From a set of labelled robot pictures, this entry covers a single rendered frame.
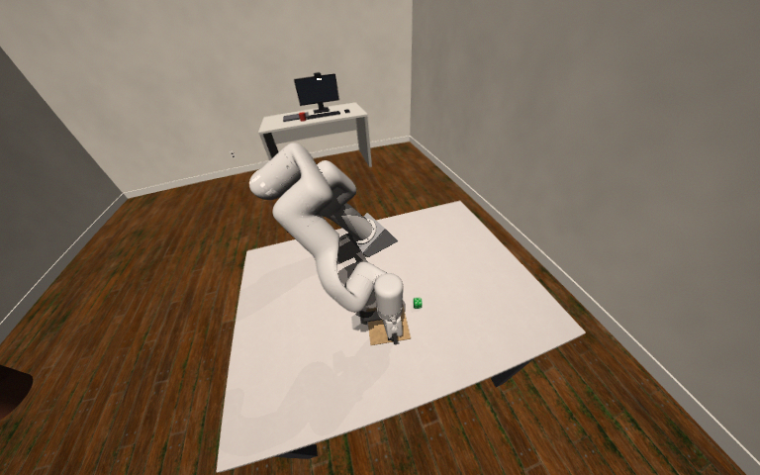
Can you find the tan mat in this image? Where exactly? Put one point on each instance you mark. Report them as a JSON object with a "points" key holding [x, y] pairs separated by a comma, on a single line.
{"points": [[378, 334]]}

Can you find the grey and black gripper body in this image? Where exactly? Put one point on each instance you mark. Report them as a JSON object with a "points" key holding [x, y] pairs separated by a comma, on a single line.
{"points": [[396, 328]]}

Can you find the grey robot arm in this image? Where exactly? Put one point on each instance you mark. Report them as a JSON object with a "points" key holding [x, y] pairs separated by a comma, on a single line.
{"points": [[321, 191]]}

